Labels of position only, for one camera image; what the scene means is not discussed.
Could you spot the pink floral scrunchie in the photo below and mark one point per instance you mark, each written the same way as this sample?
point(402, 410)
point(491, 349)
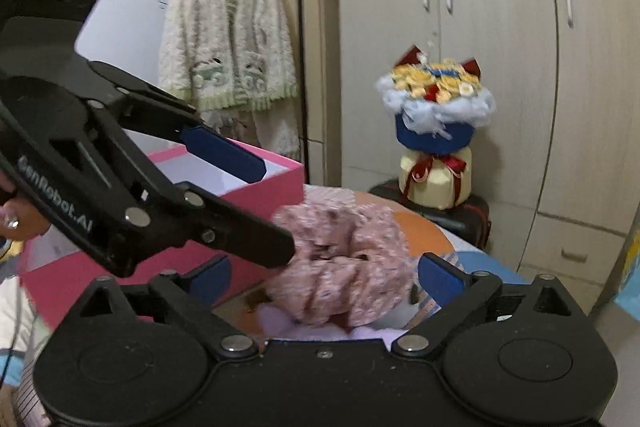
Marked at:
point(350, 277)

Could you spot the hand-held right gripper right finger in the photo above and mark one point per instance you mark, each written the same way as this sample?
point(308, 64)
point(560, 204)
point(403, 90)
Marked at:
point(440, 278)

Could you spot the pink cardboard box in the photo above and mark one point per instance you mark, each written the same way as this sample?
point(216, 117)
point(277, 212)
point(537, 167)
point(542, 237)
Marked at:
point(280, 187)

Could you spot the printed bed sheet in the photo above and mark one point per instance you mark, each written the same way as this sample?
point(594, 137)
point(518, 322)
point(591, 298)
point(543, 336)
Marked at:
point(425, 232)

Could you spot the black suitcase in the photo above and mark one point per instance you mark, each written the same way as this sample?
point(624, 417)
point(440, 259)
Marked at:
point(472, 219)

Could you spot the flower bouquet with blue wrap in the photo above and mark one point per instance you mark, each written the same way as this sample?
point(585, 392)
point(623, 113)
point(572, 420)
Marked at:
point(435, 137)

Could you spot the beige wardrobe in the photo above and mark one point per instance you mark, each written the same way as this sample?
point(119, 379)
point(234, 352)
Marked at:
point(500, 7)

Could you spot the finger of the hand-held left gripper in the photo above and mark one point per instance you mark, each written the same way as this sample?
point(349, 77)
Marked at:
point(250, 237)
point(225, 152)

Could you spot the purple plush toy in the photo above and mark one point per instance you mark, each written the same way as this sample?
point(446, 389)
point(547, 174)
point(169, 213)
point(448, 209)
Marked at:
point(310, 331)

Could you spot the cream knit cardigan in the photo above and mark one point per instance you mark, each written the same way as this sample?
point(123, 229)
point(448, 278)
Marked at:
point(250, 37)

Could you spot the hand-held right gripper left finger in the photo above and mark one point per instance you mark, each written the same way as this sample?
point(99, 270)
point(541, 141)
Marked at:
point(210, 281)

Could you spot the person's left hand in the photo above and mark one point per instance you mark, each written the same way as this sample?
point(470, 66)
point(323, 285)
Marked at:
point(22, 219)

